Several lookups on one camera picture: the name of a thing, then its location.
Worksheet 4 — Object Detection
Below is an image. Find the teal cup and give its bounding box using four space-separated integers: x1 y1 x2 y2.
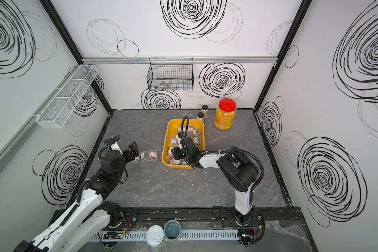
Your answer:
164 220 182 241

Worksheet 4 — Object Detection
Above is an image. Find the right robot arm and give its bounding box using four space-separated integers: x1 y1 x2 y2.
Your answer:
171 133 264 226

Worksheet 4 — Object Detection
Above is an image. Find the red lid corn jar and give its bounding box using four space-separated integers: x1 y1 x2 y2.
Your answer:
214 98 236 130

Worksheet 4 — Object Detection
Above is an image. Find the white mesh wall shelf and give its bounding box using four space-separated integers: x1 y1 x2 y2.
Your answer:
35 65 98 128

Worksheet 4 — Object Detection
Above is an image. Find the yellow plastic tray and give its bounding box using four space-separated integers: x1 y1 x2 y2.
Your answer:
160 119 205 169

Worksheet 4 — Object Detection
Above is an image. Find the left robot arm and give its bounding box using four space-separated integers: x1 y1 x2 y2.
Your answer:
15 135 140 252

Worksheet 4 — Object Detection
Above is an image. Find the paper clip box table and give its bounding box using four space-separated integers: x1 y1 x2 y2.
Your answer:
149 150 159 161

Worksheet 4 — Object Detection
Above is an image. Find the black wire basket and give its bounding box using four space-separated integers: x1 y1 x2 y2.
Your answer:
146 57 194 91

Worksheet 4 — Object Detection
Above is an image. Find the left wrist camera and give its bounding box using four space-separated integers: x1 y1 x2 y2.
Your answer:
105 141 123 154

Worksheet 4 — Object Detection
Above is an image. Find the white slotted cable duct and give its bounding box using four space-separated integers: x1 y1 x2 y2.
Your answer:
89 230 239 243

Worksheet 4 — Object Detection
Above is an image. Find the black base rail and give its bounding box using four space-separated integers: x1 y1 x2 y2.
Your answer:
115 206 303 228

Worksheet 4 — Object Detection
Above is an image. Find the black corrugated cable right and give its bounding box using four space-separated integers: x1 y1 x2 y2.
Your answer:
180 115 265 193

